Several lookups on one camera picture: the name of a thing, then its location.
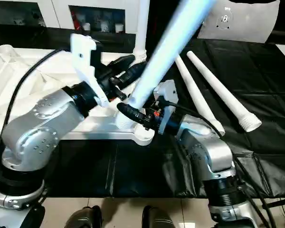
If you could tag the white plastic table leg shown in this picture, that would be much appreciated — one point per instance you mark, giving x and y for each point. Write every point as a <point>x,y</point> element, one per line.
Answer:
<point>197,95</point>
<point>223,90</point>
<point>171,47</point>
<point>142,28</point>

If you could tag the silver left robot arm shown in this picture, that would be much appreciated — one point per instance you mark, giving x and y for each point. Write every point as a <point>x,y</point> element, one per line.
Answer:
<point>38,133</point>

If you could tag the black box with yellow label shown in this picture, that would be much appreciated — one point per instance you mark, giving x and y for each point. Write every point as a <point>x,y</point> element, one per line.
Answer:
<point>161,14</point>

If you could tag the white cabinet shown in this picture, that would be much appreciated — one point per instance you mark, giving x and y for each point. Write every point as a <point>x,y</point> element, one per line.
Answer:
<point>61,9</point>

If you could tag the white plastic table top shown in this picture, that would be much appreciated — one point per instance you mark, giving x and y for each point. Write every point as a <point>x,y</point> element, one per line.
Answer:
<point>19,85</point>

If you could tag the black right robot foot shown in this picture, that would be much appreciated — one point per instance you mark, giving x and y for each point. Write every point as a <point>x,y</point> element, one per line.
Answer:
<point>157,217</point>

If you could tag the black robot foot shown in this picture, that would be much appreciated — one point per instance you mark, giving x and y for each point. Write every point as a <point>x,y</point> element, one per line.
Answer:
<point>157,217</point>
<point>84,217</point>

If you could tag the black left robot foot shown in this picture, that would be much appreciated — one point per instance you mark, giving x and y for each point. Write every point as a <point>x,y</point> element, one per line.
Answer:
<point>84,217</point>

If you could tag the black metal table leg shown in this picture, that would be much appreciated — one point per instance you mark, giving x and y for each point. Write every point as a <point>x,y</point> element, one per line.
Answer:
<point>278,203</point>

